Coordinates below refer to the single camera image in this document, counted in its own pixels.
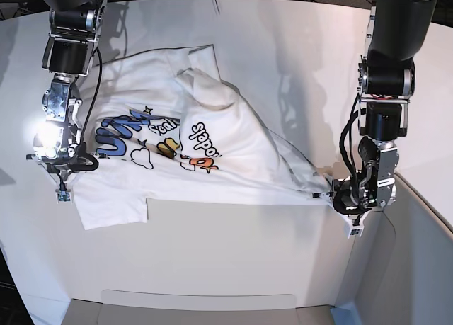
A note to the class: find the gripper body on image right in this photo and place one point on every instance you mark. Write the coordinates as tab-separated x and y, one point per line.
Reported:
353	208

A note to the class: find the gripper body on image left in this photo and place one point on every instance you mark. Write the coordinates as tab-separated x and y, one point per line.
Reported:
60	170

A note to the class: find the white printed t-shirt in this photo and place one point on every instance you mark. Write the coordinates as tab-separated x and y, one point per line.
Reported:
165	126

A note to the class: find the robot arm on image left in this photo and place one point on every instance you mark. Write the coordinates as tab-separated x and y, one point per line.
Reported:
59	146

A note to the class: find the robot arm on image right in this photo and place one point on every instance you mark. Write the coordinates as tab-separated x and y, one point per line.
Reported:
379	115

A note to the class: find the grey side panel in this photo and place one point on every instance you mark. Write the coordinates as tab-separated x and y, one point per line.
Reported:
400	270

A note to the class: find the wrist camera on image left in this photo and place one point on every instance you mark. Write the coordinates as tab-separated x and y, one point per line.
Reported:
63	196

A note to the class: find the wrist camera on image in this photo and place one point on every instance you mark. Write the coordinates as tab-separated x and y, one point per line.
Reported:
354	230
63	196

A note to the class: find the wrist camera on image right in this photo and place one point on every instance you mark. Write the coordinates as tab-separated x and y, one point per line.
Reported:
354	230

